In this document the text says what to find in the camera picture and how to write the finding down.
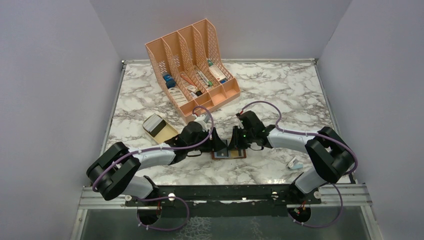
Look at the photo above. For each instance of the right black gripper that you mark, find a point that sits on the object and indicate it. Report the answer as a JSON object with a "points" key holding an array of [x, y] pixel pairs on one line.
{"points": [[236, 143]]}

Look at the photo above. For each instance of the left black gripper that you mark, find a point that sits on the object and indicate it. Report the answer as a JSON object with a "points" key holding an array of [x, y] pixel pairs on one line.
{"points": [[215, 144]]}

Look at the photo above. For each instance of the gold credit card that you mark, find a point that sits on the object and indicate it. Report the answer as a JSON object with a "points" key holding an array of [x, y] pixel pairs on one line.
{"points": [[236, 154]]}

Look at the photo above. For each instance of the black credit card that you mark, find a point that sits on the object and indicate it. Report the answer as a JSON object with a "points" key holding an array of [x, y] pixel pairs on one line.
{"points": [[222, 154]]}

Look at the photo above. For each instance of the brown leather card holder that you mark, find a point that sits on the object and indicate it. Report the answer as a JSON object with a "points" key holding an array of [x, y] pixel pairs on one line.
{"points": [[229, 154]]}

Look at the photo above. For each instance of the stack of credit cards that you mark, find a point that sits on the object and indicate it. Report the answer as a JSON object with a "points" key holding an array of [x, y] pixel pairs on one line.
{"points": [[154, 124]]}

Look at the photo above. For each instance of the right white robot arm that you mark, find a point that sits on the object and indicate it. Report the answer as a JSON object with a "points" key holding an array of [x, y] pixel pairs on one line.
{"points": [[328, 153]]}

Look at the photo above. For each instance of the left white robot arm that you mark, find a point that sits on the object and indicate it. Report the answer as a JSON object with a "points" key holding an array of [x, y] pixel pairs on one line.
{"points": [[114, 172]]}

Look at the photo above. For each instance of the tan oval tray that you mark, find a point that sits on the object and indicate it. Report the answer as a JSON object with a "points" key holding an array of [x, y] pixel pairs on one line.
{"points": [[163, 132]]}

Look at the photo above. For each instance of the white labelled box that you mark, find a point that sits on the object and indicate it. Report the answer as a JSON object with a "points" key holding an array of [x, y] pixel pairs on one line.
{"points": [[178, 96]]}

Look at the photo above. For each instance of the small white blue object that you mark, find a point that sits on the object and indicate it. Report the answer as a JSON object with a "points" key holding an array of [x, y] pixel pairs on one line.
{"points": [[294, 164]]}

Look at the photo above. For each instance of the red white box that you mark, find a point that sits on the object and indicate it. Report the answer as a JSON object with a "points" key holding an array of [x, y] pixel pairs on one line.
{"points": [[217, 73]]}

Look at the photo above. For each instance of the pink plastic file organizer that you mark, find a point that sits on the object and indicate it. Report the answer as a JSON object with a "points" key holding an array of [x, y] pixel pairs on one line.
{"points": [[186, 55]]}

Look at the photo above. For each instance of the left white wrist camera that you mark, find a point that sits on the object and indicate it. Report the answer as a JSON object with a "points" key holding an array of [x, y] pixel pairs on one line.
{"points": [[203, 120]]}

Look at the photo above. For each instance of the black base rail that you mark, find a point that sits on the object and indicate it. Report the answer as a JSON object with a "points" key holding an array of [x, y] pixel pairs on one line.
{"points": [[179, 201]]}

